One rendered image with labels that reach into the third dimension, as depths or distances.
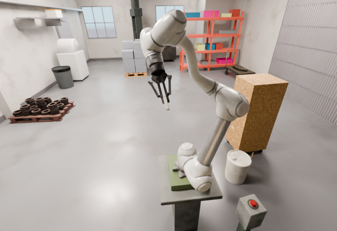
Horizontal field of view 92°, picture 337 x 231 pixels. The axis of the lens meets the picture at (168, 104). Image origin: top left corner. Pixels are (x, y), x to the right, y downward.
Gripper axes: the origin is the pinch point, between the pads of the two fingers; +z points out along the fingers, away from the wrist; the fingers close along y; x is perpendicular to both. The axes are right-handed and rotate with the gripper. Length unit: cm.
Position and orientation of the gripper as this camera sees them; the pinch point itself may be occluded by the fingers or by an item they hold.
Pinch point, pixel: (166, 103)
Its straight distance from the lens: 81.1
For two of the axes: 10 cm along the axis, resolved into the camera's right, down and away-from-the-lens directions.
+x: 0.6, 1.8, 9.8
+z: 2.6, 9.5, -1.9
